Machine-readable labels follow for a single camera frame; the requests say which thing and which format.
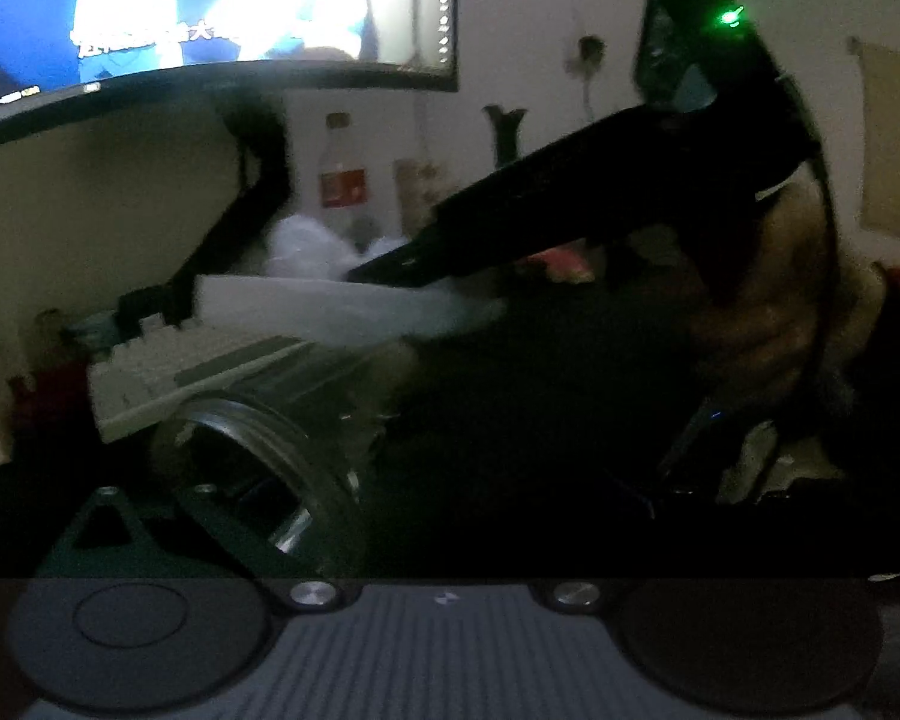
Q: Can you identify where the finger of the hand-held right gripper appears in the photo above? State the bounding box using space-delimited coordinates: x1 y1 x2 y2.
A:
344 235 467 291

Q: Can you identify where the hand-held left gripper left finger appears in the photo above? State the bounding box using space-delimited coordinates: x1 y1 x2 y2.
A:
41 484 344 608

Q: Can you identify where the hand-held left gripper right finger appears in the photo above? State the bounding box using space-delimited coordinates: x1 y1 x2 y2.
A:
551 405 863 608

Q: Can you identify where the clear glass jar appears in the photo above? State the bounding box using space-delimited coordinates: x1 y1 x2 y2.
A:
154 360 391 578

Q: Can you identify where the white paper tissue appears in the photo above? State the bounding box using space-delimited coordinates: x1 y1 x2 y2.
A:
195 274 505 351

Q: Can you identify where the person's right hand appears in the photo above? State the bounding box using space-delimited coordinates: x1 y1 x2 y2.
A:
686 178 886 422

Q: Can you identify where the beige patterned jar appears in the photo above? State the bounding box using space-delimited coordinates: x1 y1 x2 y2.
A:
392 157 452 242

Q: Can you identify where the white plastic bag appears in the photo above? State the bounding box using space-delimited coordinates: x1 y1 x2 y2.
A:
261 212 415 284

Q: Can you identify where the red label plastic bottle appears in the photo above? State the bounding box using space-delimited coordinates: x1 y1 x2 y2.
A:
317 112 370 235

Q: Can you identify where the pink snack packet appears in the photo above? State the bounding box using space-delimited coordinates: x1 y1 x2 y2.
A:
526 246 595 284

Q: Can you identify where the dark forked figurine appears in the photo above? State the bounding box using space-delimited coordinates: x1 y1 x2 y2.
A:
484 105 528 167

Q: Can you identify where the white keyboard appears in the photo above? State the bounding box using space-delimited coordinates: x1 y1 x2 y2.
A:
86 313 317 443

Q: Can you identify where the curved computer monitor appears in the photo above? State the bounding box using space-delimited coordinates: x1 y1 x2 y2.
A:
0 0 460 158

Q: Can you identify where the beige wall paper sheet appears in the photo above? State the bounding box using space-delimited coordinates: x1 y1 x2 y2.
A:
857 40 900 250

